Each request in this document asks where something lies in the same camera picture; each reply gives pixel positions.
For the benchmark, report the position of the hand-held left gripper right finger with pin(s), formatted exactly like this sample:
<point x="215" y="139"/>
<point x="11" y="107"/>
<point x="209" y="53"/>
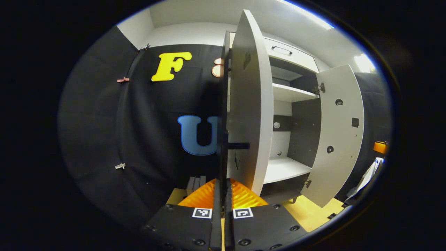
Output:
<point x="229" y="232"/>

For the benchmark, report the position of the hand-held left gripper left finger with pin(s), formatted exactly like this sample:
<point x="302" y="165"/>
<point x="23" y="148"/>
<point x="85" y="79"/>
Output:
<point x="216" y="230"/>

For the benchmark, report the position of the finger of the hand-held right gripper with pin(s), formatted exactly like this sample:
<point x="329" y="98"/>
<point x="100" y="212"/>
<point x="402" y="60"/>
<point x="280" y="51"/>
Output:
<point x="380" y="147"/>

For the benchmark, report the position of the beige cabinet door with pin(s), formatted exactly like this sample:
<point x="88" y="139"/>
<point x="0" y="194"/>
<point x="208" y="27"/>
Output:
<point x="251" y="87"/>
<point x="338" y="139"/>

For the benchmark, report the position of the beige double-door shoe cabinet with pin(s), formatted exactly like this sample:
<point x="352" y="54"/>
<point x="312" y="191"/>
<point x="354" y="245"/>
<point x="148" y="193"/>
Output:
<point x="303" y="129"/>

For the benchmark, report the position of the metal door hinge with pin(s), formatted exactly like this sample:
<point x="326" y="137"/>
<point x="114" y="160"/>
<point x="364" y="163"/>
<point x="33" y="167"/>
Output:
<point x="320" y="88"/>
<point x="308" y="183"/>

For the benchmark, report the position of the white cabinet shelf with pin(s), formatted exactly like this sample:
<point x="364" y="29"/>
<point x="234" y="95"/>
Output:
<point x="284" y="169"/>
<point x="289" y="93"/>

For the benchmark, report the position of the white cloth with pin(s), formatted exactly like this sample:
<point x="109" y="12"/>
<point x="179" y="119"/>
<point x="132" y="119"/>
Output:
<point x="371" y="172"/>

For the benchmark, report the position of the grey flat boards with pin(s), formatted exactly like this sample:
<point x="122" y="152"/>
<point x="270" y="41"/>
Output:
<point x="195" y="184"/>

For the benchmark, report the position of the short ceiling light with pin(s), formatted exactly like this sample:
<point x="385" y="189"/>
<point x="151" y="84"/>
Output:
<point x="364" y="63"/>

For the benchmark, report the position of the white clothes peg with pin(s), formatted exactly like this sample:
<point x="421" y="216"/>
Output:
<point x="120" y="166"/>

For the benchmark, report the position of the black backdrop cloth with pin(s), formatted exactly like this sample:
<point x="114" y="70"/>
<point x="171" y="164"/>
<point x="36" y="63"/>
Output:
<point x="97" y="122"/>

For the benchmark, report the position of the pink clothes peg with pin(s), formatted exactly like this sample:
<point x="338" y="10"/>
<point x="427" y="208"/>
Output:
<point x="123" y="80"/>

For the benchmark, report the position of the black binder clip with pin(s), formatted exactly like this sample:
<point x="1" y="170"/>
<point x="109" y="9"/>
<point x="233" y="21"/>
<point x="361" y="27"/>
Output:
<point x="146" y="47"/>

